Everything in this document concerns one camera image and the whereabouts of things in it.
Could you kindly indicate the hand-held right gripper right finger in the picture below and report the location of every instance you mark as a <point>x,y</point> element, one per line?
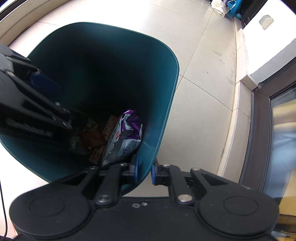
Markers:
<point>153,173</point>

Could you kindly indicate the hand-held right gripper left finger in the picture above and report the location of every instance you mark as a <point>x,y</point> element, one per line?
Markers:
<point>136,168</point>

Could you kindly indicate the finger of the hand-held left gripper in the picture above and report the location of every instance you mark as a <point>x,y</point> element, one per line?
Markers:
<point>34,120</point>
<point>44,81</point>

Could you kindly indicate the purple white snack packet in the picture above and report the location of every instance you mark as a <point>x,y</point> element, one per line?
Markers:
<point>126,136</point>

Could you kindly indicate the tan snack wrapper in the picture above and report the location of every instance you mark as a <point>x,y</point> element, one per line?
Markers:
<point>109,125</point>
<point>97,154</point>

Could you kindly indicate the orange snack wrapper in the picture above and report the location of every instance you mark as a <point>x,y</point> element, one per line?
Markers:
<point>92,138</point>

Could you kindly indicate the teal plastic trash bin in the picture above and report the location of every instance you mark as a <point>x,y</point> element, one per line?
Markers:
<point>150,92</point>

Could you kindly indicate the small blue ball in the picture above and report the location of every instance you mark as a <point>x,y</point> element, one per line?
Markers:
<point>239,16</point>

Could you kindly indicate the white plastic bag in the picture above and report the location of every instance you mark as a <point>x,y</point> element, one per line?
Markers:
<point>218,5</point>

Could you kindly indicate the blue plastic stool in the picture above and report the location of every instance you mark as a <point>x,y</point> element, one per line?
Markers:
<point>234,7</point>

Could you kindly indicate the grey sliding door frame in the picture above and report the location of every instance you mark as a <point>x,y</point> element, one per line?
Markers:
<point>261,139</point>

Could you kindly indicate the grey wall socket cover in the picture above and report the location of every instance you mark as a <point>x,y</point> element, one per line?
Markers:
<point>266,22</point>

